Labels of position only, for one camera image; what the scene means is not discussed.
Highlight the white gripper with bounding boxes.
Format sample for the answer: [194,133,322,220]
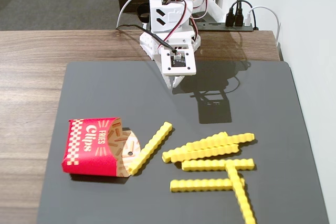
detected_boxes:
[139,31,202,90]

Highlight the yellow crinkle fry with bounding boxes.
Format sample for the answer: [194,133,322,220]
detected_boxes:
[128,121,173,176]
[177,131,229,154]
[161,144,240,164]
[170,178,246,193]
[225,163,257,224]
[194,133,256,147]
[181,158,255,172]

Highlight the grey rectangular mat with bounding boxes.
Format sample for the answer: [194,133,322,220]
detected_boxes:
[36,60,330,224]

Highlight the black power strip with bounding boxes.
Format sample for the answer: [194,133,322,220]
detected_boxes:
[196,21,254,33]

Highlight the red fries clips box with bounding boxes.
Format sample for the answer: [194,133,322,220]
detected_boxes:
[61,116,142,178]

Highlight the white gripper camera mount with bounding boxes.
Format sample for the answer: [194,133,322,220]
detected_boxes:
[160,46,197,76]

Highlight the black camera cable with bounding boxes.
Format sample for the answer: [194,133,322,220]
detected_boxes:
[116,24,182,56]

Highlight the red white servo wires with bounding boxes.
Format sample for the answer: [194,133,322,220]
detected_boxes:
[164,0,211,48]

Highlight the black strap loop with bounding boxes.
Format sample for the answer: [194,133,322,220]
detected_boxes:
[136,3,151,23]

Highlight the black plug with cable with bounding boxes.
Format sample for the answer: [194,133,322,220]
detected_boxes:
[224,0,244,28]
[234,0,259,31]

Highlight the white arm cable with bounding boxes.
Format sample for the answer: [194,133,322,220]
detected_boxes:
[116,0,151,29]

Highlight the white plug with cable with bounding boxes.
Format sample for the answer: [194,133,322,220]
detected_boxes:
[245,5,282,48]

